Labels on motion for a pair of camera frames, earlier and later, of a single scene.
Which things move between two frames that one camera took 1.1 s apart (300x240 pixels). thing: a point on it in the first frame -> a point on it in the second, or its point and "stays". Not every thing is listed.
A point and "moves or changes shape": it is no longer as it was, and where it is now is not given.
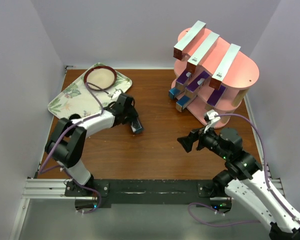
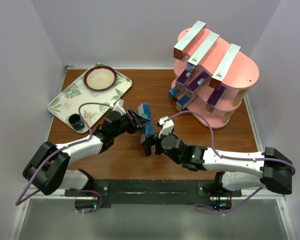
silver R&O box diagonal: x=173 y=92 stays
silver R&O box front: x=180 y=81 stays
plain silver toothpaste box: x=208 y=41 stays
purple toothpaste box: x=192 y=88 stays
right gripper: x=186 y=142 -> x=150 y=140
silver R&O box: x=136 y=126 moves or changes shape
